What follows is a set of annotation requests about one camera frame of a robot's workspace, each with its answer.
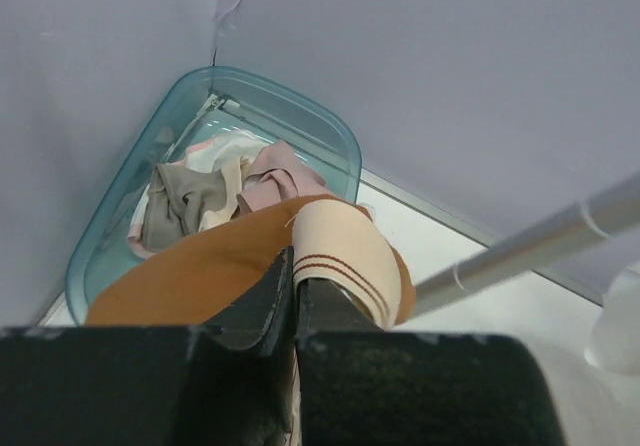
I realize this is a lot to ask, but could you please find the teal plastic basket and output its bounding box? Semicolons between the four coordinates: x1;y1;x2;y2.
66;66;362;325

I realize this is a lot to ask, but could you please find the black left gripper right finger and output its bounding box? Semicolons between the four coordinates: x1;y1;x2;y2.
296;279;565;445

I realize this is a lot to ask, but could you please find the brown underwear cream waistband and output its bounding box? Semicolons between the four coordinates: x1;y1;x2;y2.
85;195;416;330

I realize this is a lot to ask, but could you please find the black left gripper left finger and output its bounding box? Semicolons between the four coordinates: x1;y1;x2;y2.
1;249;294;445

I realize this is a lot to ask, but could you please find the aluminium rail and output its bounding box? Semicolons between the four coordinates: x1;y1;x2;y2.
359;169;603;306

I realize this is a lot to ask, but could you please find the pile of underwear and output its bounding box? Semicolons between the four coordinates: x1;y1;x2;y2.
127;130;329;259

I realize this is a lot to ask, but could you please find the white clothes rack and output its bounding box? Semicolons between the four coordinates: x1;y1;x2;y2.
412;170;640;375

